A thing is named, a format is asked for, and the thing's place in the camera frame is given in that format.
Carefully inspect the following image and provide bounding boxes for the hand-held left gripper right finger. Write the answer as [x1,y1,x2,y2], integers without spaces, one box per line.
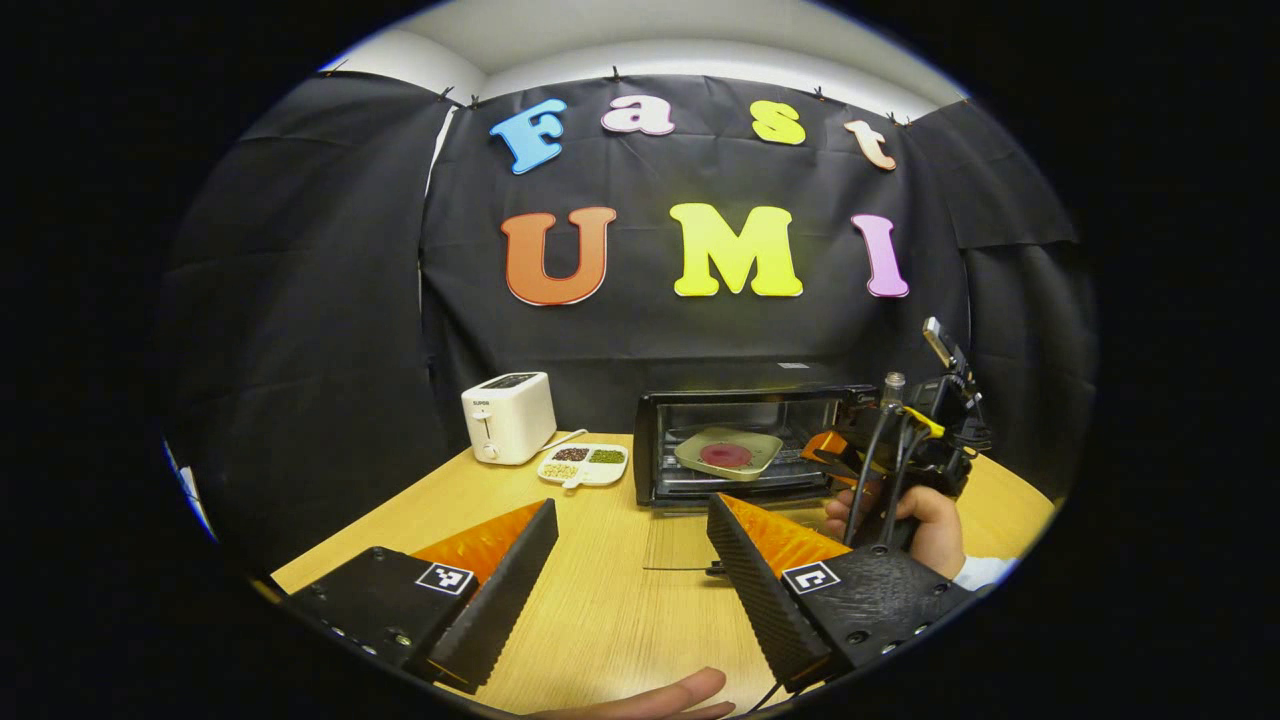
[706,492,977,694]

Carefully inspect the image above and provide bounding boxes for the black electric oven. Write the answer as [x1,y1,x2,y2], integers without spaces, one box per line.
[633,383,881,576]

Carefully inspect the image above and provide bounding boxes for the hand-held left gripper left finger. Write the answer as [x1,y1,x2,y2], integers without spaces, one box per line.
[285,498,559,696]

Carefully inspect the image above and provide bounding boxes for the white divided grain dish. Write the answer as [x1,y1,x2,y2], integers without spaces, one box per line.
[537,443,630,490]

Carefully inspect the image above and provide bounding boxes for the cream square plate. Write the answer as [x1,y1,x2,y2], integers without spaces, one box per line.
[674,427,784,483]

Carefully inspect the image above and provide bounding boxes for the black backdrop cloth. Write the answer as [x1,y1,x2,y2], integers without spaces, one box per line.
[160,70,1101,576]

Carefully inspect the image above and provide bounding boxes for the white toaster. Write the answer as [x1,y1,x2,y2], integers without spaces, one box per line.
[461,372,558,467]

